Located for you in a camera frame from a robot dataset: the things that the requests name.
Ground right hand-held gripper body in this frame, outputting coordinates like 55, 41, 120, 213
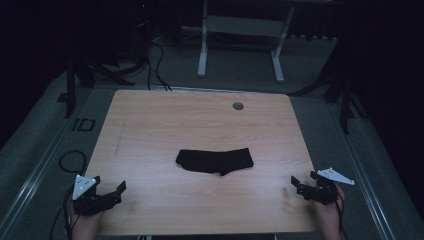
294, 167, 356, 206

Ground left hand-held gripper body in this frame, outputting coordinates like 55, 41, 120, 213
71, 174, 123, 216

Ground black sock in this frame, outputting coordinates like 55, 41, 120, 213
213, 147, 255, 177
175, 148, 223, 175

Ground person's right hand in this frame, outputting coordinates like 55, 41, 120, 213
312, 184, 346, 240

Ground person's left hand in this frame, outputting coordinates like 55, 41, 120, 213
68, 206, 105, 240

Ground black metal stand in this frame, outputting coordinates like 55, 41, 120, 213
288, 71, 368, 135
56, 49, 149, 120

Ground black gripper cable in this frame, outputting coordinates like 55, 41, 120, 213
334, 191, 350, 240
49, 186, 76, 240

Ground black looped cable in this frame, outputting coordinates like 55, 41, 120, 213
58, 149, 88, 174

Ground metal floor rail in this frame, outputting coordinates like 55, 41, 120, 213
0, 84, 96, 239
328, 99, 399, 240

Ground black floor cables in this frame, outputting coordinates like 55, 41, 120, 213
145, 39, 173, 92

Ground white metal desk frame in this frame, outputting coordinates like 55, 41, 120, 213
197, 0, 296, 84

